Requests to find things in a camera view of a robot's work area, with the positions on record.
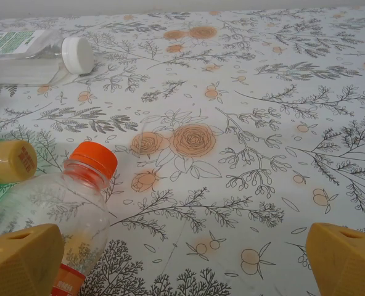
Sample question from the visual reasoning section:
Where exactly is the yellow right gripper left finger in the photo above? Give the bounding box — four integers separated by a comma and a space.
0, 224, 64, 296

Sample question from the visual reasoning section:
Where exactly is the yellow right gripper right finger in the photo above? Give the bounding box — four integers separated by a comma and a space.
305, 222, 365, 296

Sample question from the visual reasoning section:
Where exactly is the clear bottle orange cap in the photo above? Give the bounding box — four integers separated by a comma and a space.
0, 141, 118, 296

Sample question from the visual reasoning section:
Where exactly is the green bottle yellow cap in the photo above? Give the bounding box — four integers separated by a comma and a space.
0, 139, 38, 210

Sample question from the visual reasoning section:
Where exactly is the square clear bottle white cap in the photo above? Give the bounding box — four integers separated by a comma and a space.
0, 30, 94, 89

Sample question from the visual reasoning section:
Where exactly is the floral patterned tablecloth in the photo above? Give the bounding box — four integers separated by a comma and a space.
0, 6, 365, 296

